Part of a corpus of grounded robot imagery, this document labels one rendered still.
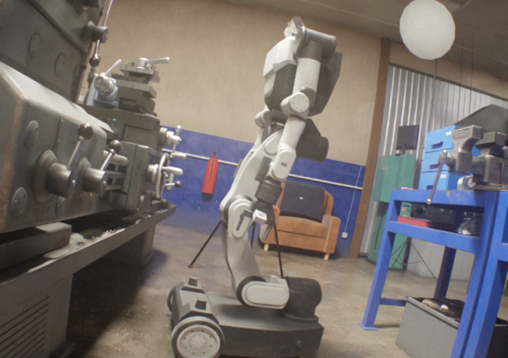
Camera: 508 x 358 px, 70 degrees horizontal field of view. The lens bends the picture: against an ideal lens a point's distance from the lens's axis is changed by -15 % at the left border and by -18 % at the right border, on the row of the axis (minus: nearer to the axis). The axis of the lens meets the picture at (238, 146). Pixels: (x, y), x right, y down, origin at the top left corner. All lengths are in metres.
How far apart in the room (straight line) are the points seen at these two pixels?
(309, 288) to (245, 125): 4.34
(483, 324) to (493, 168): 0.59
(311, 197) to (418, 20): 2.64
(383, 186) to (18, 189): 5.05
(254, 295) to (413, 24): 3.90
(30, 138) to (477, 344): 1.51
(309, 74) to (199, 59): 4.64
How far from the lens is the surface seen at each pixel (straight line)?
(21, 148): 0.71
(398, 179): 5.53
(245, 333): 1.68
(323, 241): 5.36
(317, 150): 1.82
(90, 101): 2.46
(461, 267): 5.74
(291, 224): 5.23
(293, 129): 1.58
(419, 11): 5.00
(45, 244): 1.21
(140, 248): 3.04
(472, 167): 1.68
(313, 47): 1.66
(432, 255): 5.46
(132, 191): 1.82
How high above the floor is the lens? 0.71
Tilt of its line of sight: 5 degrees up
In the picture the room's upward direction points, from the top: 11 degrees clockwise
